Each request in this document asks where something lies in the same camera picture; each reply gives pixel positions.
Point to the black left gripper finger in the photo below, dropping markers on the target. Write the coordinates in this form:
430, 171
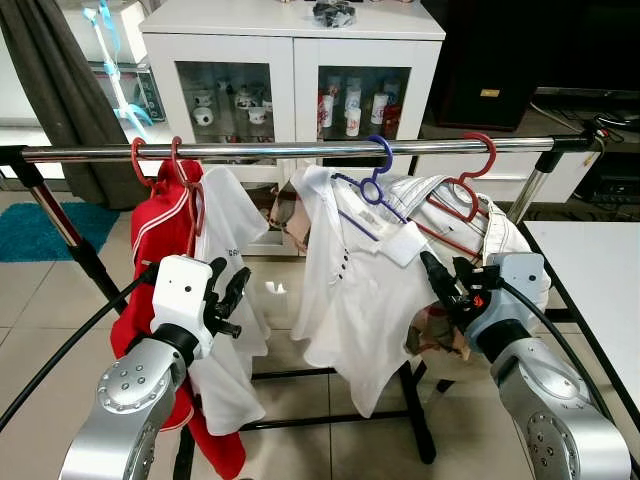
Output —
239, 290
216, 278

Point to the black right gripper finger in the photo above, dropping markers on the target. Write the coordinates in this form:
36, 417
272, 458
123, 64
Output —
440, 277
467, 272

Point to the red plastic hanger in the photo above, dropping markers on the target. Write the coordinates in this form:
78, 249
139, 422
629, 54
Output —
175, 160
134, 165
491, 158

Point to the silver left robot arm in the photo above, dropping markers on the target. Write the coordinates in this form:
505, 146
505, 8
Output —
130, 400

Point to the purple plastic hanger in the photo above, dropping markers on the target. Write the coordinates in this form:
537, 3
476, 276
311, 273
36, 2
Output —
388, 160

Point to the off-white jacket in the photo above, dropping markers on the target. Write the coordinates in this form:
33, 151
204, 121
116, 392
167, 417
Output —
500, 235

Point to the white printed T-shirt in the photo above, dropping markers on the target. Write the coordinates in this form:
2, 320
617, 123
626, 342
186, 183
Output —
230, 215

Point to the red jacket with white stripes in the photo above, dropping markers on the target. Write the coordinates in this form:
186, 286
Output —
150, 230

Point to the white polo shirt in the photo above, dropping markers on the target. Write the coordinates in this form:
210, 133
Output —
350, 300

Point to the white table with black legs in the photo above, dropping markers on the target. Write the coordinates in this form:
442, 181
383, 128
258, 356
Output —
600, 290

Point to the chrome and black clothes rack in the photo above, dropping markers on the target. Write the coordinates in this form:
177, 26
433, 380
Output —
300, 149

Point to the white tall cup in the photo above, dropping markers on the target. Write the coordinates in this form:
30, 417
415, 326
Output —
353, 120

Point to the teal floor mat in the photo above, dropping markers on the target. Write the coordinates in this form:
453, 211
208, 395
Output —
40, 232

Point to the black media console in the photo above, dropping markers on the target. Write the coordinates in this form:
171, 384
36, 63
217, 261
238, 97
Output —
600, 110

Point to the black speaker box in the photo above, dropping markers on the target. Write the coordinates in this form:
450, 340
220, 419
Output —
480, 60

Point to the dark grey curtain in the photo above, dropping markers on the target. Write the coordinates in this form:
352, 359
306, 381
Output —
60, 90

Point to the white glass-door cabinet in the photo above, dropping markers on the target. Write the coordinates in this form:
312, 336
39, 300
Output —
290, 20

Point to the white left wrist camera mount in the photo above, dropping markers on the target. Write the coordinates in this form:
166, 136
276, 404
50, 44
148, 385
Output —
180, 295

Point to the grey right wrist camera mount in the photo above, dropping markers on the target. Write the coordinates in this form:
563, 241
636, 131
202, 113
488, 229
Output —
515, 290

